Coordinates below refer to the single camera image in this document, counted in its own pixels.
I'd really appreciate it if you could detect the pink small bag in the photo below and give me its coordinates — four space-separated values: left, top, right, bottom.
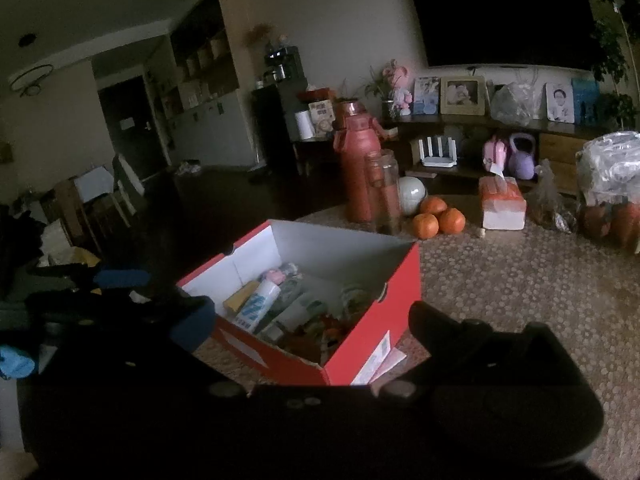
483 136 509 174

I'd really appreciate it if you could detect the white plastic bag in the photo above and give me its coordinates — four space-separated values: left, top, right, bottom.
576 131 640 206

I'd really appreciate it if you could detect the portrait photo frame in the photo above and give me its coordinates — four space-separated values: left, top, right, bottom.
546 82 575 124

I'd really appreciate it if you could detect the red white cardboard box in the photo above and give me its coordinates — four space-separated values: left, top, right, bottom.
178 220 421 386

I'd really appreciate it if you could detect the pink plush toy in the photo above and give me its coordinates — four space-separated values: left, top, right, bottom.
382 60 413 117

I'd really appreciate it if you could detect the tall red thermos bottle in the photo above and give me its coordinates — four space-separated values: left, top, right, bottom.
333 100 387 223

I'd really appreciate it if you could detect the white blue tube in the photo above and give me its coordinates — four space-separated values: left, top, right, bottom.
232 280 281 333

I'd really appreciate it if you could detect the orange fruit middle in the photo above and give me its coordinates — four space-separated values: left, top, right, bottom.
420 196 448 217

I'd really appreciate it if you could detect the orange fruit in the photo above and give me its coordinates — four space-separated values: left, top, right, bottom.
412 214 439 240
438 208 466 235
420 196 448 217

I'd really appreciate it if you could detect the purple kettlebell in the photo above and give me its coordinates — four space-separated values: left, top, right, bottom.
508 132 536 181

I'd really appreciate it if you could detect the orange tissue pack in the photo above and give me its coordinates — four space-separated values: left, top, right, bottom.
478 164 527 231

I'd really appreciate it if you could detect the white paper roll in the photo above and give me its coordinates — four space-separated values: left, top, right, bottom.
295 110 316 141

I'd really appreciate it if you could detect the white wifi router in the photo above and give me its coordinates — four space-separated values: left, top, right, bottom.
418 136 458 169

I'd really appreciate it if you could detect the orange fruit right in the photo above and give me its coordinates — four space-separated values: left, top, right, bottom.
438 208 466 235

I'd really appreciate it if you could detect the white round ball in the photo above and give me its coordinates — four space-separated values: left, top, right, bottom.
398 177 427 217

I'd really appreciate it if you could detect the orange fruit left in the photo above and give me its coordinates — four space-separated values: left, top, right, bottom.
412 214 439 240

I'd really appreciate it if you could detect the clear glass jar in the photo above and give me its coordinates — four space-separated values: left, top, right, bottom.
364 150 402 235

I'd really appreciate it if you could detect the beige photo frame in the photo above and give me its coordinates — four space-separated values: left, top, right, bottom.
439 76 486 116

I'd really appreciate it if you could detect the green white bottle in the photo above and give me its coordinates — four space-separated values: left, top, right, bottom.
258 292 328 344

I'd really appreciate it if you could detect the black television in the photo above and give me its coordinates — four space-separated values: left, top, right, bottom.
412 0 594 72

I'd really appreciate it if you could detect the yellow rectangular box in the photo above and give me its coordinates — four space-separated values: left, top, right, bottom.
224 281 260 315

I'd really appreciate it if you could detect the wooden tv cabinet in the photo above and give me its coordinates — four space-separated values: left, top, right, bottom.
385 115 604 195

